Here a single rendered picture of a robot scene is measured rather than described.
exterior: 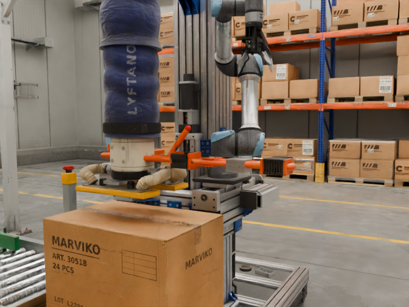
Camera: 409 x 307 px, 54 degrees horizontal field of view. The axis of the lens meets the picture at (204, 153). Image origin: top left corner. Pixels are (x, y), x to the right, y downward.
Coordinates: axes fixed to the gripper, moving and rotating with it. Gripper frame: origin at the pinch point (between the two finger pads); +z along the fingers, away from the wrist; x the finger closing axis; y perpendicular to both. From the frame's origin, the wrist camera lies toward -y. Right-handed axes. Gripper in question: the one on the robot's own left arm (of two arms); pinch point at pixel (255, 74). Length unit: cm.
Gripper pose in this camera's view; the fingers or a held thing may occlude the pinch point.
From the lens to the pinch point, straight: 176.3
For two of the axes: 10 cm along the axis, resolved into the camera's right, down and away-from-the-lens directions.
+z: 0.1, 10.0, 0.9
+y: -4.8, 0.8, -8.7
